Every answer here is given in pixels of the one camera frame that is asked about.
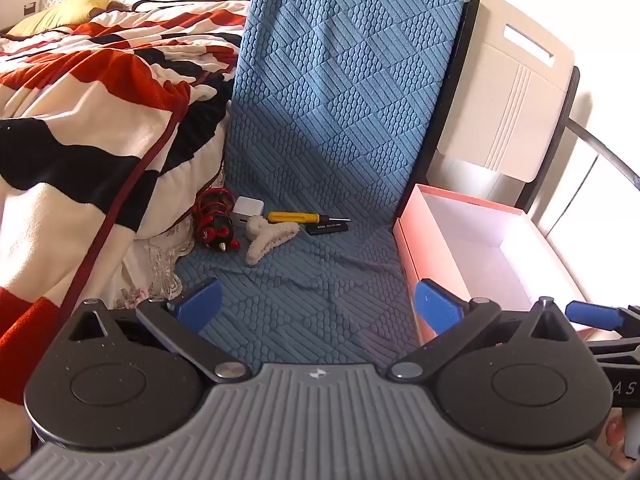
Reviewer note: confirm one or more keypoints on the red black white striped blanket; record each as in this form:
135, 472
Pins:
75, 110

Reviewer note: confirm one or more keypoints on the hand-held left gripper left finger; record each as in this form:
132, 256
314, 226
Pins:
202, 300

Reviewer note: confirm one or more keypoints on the red earphones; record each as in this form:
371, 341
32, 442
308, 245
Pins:
215, 230

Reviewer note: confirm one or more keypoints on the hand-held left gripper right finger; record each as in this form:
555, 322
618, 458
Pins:
437, 310

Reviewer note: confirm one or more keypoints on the wall outlet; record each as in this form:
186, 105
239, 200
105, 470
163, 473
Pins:
30, 8

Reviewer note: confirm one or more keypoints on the dark curved rail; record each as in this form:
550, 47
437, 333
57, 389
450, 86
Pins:
605, 147

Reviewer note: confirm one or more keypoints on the person's right hand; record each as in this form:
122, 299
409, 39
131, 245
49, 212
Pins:
616, 435

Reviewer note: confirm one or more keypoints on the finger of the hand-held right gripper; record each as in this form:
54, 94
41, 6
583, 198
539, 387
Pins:
592, 313

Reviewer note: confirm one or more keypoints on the white fuzzy hair claw clip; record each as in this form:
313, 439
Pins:
260, 250

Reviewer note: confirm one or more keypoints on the yellow screwdriver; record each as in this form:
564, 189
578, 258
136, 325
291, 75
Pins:
292, 217

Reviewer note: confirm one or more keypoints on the white charger block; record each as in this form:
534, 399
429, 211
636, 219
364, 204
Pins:
249, 206
240, 221

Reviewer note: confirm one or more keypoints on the cream plastic chair panel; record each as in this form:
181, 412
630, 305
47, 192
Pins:
500, 100

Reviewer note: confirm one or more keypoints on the pink cardboard box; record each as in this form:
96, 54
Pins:
500, 260

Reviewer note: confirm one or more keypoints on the blue textured cover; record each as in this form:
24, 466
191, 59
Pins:
325, 110

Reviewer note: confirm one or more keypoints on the yellow pillow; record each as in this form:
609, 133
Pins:
55, 17

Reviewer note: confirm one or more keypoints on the floral lace bed sheet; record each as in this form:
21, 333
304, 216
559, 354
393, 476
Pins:
160, 260

